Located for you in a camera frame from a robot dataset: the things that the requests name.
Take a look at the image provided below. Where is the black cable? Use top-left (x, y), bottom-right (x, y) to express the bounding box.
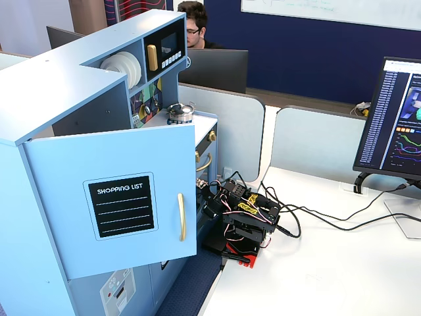
top-left (262, 187), bottom-right (421, 238)
top-left (261, 179), bottom-right (421, 222)

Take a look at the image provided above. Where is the blue shopping list cabinet door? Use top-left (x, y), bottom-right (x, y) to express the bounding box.
top-left (22, 120), bottom-right (198, 280)

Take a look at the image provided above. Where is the man with glasses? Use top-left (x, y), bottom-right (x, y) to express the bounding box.
top-left (177, 0), bottom-right (226, 50)

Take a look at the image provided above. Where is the black toy microwave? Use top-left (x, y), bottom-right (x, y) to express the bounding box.
top-left (143, 18), bottom-right (187, 82)

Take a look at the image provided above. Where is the blue toy kitchen unit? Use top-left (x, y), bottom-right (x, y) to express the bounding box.
top-left (0, 9), bottom-right (220, 316)

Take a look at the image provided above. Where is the white plates stack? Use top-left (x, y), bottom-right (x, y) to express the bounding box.
top-left (116, 51), bottom-right (139, 87)

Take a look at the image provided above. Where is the black monitor back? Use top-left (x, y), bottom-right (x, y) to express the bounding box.
top-left (178, 48), bottom-right (249, 95)

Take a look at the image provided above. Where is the black cable holder bracket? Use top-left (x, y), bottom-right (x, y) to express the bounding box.
top-left (353, 171), bottom-right (374, 194)

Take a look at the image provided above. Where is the silver monitor stand base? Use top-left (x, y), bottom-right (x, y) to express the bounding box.
top-left (384, 197), bottom-right (421, 240)

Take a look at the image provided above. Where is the steel toy slotted spatula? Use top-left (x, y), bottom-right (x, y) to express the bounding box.
top-left (132, 98), bottom-right (141, 128)

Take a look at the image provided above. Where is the monitor with lit screen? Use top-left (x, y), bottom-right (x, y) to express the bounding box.
top-left (352, 56), bottom-right (421, 181)

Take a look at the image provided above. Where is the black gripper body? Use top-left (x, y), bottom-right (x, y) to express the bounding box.
top-left (203, 186), bottom-right (228, 220)

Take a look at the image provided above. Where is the white toy plate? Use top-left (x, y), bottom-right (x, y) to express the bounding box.
top-left (100, 53), bottom-right (132, 78)
top-left (123, 51), bottom-right (143, 90)

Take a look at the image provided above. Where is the grey desk divider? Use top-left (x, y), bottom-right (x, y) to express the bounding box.
top-left (269, 105), bottom-right (369, 185)
top-left (177, 82), bottom-right (266, 184)

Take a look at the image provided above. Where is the dark monitor back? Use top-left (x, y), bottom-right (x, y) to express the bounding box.
top-left (45, 26), bottom-right (87, 51)

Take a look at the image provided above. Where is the steel toy pot with lid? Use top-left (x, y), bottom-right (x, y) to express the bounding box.
top-left (166, 102), bottom-right (197, 122)

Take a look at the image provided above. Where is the white whiteboard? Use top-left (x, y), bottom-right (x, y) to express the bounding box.
top-left (239, 0), bottom-right (421, 32)

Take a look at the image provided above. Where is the yellow white small item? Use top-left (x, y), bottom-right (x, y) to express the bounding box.
top-left (355, 101), bottom-right (372, 118)

